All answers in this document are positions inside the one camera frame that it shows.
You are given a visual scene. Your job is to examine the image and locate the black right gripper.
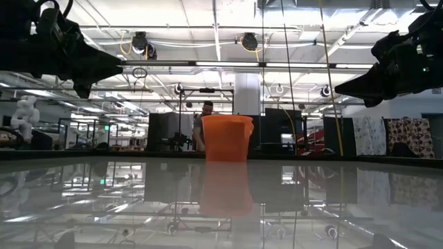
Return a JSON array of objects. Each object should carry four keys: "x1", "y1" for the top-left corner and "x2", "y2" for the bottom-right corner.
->
[{"x1": 334, "y1": 30, "x2": 443, "y2": 108}]

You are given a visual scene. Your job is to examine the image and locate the person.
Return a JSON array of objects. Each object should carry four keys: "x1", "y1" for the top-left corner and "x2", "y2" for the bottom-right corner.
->
[{"x1": 192, "y1": 100, "x2": 215, "y2": 153}]

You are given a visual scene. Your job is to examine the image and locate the black camera cable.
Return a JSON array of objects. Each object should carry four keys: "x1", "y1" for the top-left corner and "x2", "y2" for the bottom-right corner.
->
[
  {"x1": 418, "y1": 0, "x2": 443, "y2": 11},
  {"x1": 33, "y1": 0, "x2": 74, "y2": 18}
]

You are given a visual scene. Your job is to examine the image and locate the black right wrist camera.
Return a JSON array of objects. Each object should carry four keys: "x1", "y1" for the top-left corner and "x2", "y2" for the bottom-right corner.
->
[{"x1": 408, "y1": 10, "x2": 443, "y2": 56}]

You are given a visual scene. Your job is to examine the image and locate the black left camera cable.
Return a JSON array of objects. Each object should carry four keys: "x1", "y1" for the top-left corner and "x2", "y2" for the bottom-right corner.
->
[{"x1": 33, "y1": 0, "x2": 74, "y2": 18}]

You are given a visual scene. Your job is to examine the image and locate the dark teal door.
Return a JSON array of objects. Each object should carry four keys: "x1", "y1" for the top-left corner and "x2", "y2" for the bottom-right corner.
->
[{"x1": 421, "y1": 112, "x2": 443, "y2": 159}]

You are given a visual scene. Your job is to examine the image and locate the white patterned cloth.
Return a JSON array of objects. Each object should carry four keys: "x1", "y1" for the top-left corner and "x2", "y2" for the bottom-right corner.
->
[{"x1": 352, "y1": 116, "x2": 388, "y2": 156}]

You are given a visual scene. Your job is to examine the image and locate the black metal rig frame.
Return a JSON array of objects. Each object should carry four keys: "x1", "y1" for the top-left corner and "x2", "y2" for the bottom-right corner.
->
[{"x1": 177, "y1": 87, "x2": 235, "y2": 153}]

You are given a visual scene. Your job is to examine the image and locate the red equipment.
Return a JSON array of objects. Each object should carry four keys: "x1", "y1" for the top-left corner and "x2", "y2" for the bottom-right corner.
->
[{"x1": 296, "y1": 128, "x2": 325, "y2": 156}]

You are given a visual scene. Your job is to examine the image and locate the black right camera cable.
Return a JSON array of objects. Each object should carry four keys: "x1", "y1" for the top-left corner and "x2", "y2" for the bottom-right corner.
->
[{"x1": 418, "y1": 0, "x2": 443, "y2": 11}]

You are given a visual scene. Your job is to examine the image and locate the orange plastic bucket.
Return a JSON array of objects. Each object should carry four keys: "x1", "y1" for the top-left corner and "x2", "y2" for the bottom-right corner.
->
[{"x1": 201, "y1": 114, "x2": 255, "y2": 163}]

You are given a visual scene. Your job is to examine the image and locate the black ceiling cable reel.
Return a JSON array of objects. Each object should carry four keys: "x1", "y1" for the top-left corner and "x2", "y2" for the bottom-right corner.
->
[
  {"x1": 240, "y1": 32, "x2": 260, "y2": 53},
  {"x1": 130, "y1": 31, "x2": 159, "y2": 60}
]

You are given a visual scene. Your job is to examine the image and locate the thin black hanging cable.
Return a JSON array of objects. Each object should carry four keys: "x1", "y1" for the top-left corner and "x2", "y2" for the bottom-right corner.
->
[{"x1": 261, "y1": 0, "x2": 266, "y2": 117}]

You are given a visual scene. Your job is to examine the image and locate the black curtain panel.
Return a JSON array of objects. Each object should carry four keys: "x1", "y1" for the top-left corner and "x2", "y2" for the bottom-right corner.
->
[{"x1": 323, "y1": 116, "x2": 357, "y2": 157}]

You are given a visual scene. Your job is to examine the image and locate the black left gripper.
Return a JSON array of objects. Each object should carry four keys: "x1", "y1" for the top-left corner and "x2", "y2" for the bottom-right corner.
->
[{"x1": 0, "y1": 41, "x2": 124, "y2": 99}]

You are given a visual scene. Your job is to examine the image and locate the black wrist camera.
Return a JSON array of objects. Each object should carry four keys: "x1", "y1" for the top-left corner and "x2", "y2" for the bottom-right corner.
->
[
  {"x1": 34, "y1": 6, "x2": 84, "y2": 48},
  {"x1": 408, "y1": 10, "x2": 443, "y2": 56}
]

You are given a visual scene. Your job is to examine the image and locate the black partition panel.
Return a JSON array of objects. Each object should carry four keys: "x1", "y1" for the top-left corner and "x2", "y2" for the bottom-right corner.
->
[{"x1": 147, "y1": 111, "x2": 195, "y2": 152}]

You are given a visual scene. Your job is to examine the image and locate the long ceiling light bar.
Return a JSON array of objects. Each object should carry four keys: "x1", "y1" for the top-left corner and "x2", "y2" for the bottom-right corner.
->
[{"x1": 120, "y1": 59, "x2": 374, "y2": 69}]

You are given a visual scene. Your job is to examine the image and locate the black monitor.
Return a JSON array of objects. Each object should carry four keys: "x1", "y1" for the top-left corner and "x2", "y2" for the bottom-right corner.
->
[{"x1": 264, "y1": 107, "x2": 302, "y2": 135}]

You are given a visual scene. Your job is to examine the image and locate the white round column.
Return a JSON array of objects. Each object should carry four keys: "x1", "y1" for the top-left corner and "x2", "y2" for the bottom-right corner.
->
[{"x1": 234, "y1": 71, "x2": 262, "y2": 117}]

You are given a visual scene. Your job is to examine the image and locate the brown patterned cloth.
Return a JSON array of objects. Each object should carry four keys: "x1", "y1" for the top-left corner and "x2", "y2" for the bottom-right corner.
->
[{"x1": 386, "y1": 117, "x2": 435, "y2": 159}]

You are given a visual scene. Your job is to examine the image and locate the yellow hanging cable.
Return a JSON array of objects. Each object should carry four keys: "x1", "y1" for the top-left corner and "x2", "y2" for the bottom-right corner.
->
[{"x1": 317, "y1": 0, "x2": 344, "y2": 156}]

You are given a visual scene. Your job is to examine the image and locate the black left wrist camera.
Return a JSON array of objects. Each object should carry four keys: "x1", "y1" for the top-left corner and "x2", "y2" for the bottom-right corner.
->
[{"x1": 34, "y1": 6, "x2": 84, "y2": 48}]

